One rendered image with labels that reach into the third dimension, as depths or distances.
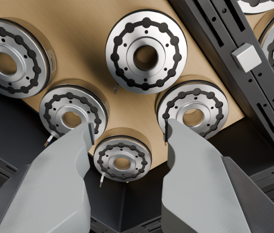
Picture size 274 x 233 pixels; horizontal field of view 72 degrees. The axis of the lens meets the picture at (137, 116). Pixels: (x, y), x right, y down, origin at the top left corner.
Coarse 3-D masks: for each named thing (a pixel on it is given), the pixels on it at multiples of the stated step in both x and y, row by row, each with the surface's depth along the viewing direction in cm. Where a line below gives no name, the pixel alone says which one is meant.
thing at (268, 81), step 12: (216, 0) 14; (228, 0) 14; (228, 12) 14; (240, 12) 14; (228, 24) 15; (240, 36) 15; (252, 36) 15; (264, 60) 16; (252, 72) 17; (264, 72) 17; (264, 84) 17
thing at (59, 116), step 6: (60, 108) 27; (66, 108) 27; (72, 108) 27; (78, 108) 27; (60, 114) 27; (78, 114) 27; (84, 114) 27; (60, 120) 28; (84, 120) 28; (60, 126) 28; (66, 126) 29; (72, 126) 29
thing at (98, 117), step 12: (48, 96) 26; (60, 96) 27; (72, 96) 27; (84, 96) 26; (48, 108) 28; (84, 108) 27; (96, 108) 28; (48, 120) 29; (96, 120) 29; (60, 132) 30; (96, 132) 30
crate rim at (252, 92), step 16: (192, 0) 15; (208, 0) 14; (208, 16) 15; (208, 32) 15; (224, 32) 15; (224, 48) 16; (224, 64) 17; (240, 80) 17; (256, 96) 18; (256, 112) 19; (272, 112) 19; (272, 128) 21; (0, 160) 24; (256, 176) 23; (96, 224) 31; (144, 224) 30
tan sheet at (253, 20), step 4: (264, 12) 23; (248, 16) 23; (252, 16) 23; (256, 16) 23; (260, 16) 23; (248, 20) 23; (252, 20) 23; (256, 20) 23; (252, 24) 24; (256, 24) 24; (252, 28) 24
